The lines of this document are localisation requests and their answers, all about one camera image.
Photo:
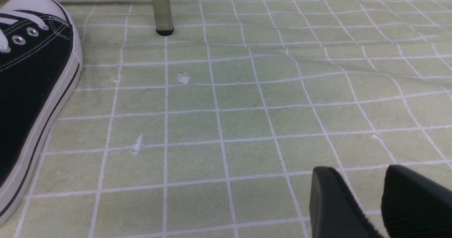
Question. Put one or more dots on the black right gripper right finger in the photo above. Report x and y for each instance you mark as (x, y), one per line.
(414, 206)

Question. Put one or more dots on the black canvas sneaker right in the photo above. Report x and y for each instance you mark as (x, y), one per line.
(40, 64)

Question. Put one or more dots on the stainless steel shoe rack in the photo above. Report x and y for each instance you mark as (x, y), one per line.
(163, 17)

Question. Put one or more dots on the green checked tablecloth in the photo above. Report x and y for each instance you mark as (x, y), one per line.
(213, 131)

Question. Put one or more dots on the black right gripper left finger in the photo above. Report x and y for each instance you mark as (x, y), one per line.
(334, 213)

